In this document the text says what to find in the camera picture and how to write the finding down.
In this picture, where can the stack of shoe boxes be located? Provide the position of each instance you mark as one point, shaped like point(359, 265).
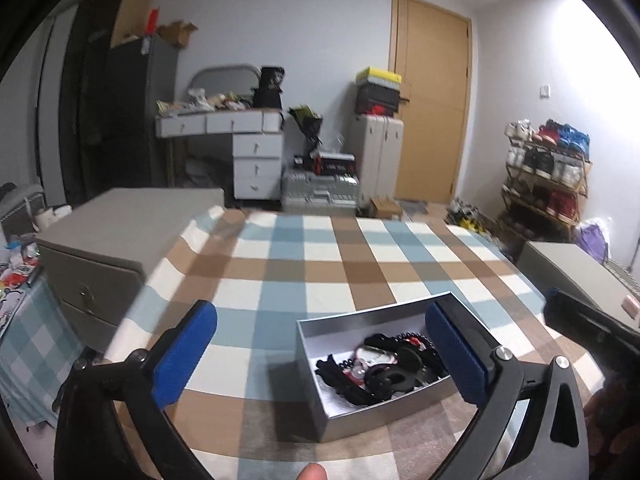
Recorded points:
point(378, 92)

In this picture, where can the small brown cardboard box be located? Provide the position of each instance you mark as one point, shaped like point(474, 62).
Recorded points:
point(385, 208)

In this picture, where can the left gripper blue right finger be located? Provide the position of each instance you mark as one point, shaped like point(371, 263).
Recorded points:
point(551, 442)

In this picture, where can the wooden door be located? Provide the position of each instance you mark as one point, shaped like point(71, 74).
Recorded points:
point(432, 52)

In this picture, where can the grey right bedside cabinet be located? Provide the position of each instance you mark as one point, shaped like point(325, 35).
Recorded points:
point(568, 268)

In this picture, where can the black red box on suitcase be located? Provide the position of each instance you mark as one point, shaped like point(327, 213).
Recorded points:
point(326, 164)

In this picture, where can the dark tall cabinet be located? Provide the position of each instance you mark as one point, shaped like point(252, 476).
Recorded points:
point(113, 76)

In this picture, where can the white desk with drawers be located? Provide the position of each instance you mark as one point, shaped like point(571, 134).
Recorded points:
point(251, 139)

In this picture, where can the blue brown plaid tablecloth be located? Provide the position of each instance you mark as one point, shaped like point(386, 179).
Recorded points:
point(244, 412)

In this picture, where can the grey bedside cabinet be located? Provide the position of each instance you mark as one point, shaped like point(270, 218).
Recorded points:
point(568, 268)
point(98, 257)

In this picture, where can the wooden shoe rack with shoes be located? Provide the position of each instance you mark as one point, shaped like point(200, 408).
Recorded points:
point(546, 182)

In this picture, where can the grey left bedside cabinet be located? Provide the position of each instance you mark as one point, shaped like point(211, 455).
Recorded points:
point(98, 257)

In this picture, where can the black wrapped flower bouquet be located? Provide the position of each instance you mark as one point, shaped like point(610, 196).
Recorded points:
point(309, 123)

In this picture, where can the purple bag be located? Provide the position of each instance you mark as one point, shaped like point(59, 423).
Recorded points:
point(591, 239)

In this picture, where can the large black claw hair clip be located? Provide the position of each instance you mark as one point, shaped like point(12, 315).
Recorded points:
point(409, 373)

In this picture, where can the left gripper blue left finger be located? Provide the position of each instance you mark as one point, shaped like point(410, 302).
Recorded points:
point(90, 442)

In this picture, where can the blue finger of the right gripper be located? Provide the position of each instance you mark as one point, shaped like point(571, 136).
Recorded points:
point(590, 327)

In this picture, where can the black long hair clip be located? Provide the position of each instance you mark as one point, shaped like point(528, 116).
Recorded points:
point(333, 376)

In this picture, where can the black bag on desk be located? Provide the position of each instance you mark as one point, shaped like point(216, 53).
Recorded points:
point(268, 92)

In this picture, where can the person's left hand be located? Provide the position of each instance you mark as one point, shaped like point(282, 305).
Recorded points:
point(312, 471)

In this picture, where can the white cylinder cup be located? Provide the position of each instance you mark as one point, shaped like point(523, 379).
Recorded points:
point(46, 217)

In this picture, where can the person's right hand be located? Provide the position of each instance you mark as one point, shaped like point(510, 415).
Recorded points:
point(612, 418)

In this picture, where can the silver grey cardboard box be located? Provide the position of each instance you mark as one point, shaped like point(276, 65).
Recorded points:
point(366, 369)

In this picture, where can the silver aluminium suitcase lying flat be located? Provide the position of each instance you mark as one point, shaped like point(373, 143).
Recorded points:
point(303, 192)

